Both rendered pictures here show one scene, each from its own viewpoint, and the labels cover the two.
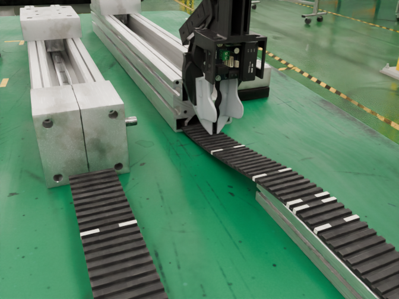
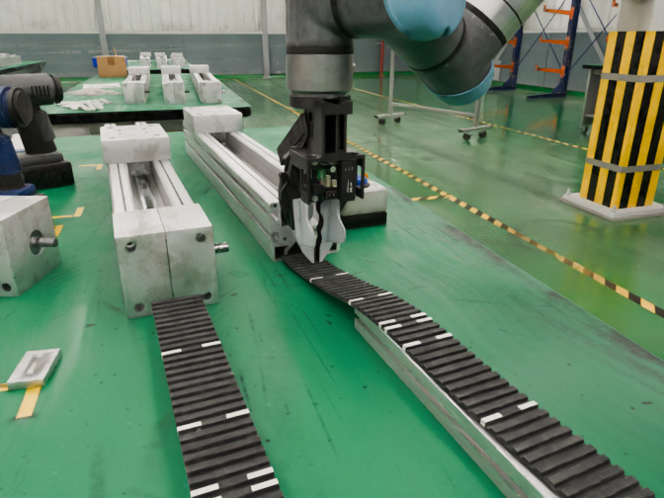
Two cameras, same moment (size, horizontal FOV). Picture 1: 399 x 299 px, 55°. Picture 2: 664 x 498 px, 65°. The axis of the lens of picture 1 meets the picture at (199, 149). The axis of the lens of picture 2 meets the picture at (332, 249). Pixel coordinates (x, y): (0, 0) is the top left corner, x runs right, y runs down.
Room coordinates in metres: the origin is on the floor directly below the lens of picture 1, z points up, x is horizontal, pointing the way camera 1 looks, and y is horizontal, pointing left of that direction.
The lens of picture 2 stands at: (-0.12, -0.04, 1.06)
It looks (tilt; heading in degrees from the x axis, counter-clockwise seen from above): 22 degrees down; 0
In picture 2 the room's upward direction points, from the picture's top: straight up
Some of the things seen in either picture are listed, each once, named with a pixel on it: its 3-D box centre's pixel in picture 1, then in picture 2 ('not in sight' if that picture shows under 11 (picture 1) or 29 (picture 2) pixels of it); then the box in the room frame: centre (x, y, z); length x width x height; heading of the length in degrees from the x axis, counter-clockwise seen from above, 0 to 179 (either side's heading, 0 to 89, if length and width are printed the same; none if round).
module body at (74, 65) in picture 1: (54, 51); (138, 175); (0.85, 0.32, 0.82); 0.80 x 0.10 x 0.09; 23
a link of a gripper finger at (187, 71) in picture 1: (199, 72); (297, 194); (0.51, 0.00, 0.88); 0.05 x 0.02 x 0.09; 113
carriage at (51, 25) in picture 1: (50, 28); (134, 149); (0.85, 0.32, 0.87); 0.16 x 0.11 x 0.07; 23
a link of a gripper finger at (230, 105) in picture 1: (230, 106); (333, 230); (0.50, -0.04, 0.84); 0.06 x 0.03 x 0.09; 23
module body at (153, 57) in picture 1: (138, 44); (238, 166); (0.92, 0.15, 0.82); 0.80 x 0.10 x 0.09; 23
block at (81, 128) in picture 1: (89, 129); (176, 256); (0.44, 0.14, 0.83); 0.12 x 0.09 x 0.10; 113
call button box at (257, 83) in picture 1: (237, 78); (350, 203); (0.71, -0.07, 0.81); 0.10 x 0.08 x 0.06; 113
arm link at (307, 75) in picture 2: not in sight; (322, 75); (0.50, -0.03, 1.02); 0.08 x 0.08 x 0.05
